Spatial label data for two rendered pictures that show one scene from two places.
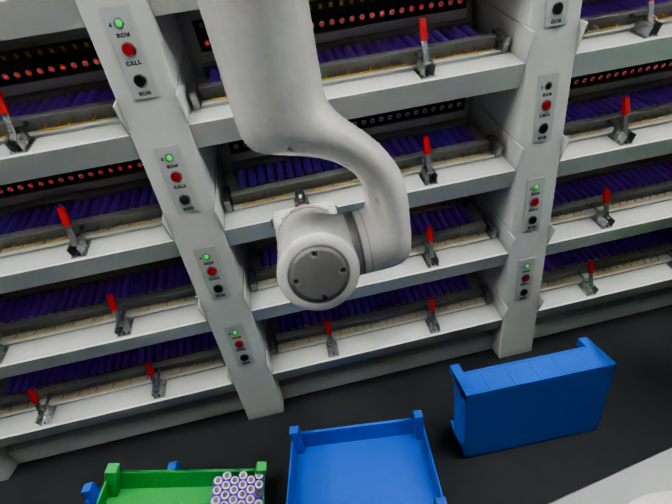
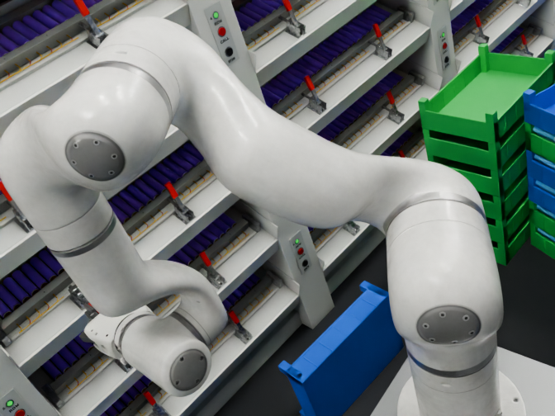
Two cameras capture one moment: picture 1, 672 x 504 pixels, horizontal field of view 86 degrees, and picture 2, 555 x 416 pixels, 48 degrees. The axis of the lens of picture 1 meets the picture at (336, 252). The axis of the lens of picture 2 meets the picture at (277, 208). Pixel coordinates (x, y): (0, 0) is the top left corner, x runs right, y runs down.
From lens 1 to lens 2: 0.59 m
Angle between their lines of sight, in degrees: 25
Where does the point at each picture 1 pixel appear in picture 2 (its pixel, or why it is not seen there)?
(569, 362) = (360, 309)
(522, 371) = (332, 338)
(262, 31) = (114, 262)
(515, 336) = (316, 302)
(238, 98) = (103, 298)
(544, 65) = not seen: hidden behind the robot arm
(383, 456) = not seen: outside the picture
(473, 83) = not seen: hidden behind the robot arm
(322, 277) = (192, 370)
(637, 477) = (402, 375)
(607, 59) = (280, 63)
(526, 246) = (289, 225)
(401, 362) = (230, 386)
